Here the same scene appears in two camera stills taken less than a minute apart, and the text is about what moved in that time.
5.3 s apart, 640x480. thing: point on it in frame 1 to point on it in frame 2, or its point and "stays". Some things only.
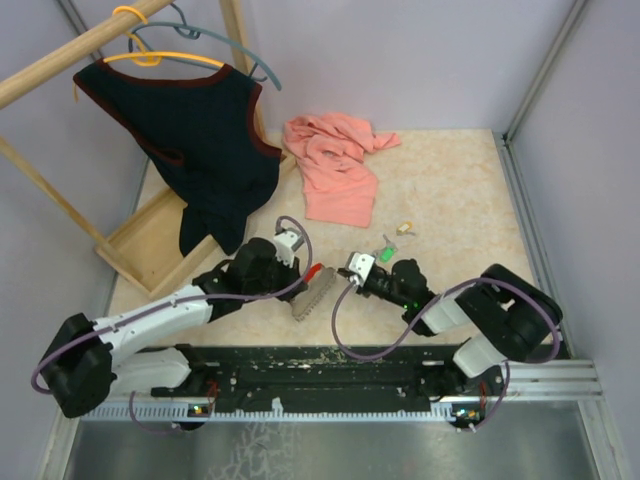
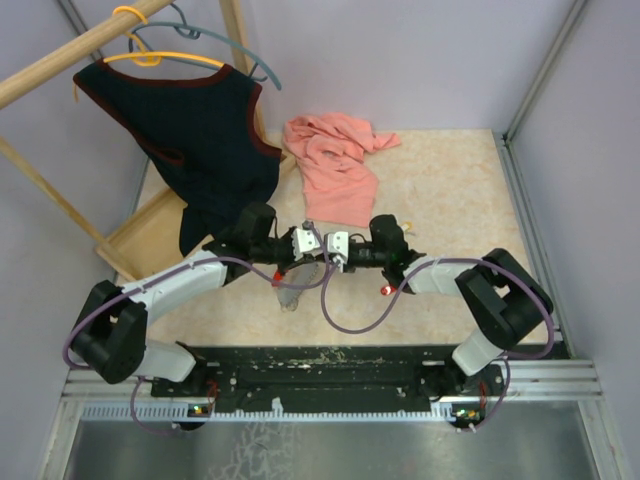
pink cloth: [330, 150] stays
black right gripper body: [380, 286] to [366, 255]
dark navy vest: [201, 137] stays
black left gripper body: [278, 281] to [274, 251]
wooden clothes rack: [147, 247] stays
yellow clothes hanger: [151, 58] stays
